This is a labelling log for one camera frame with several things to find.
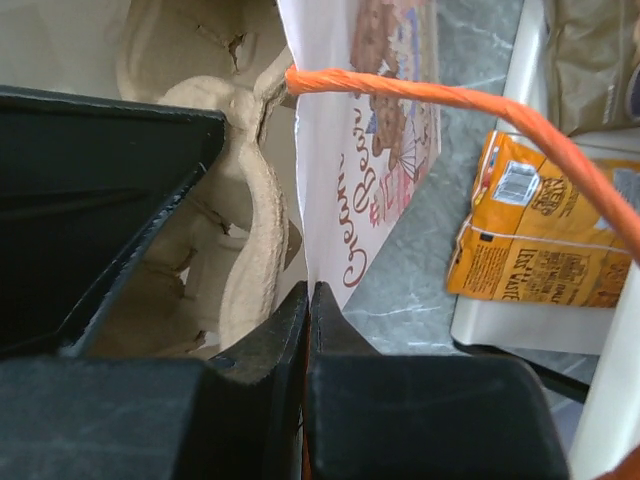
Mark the orange snack packet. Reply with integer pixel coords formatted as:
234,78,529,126
447,131,631,308

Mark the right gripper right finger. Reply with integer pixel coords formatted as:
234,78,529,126
305,282,569,479

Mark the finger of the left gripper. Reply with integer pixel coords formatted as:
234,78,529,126
1,86,226,358

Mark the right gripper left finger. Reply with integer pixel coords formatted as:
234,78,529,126
1,283,308,479

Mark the cream two-tier shelf rack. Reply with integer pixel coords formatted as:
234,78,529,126
448,1,639,479

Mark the brown paper takeout bag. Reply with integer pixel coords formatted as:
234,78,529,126
279,1,639,304

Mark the brown snack bag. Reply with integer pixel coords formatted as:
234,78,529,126
544,1,639,136

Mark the cardboard cup carrier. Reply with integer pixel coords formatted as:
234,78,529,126
89,1,302,358

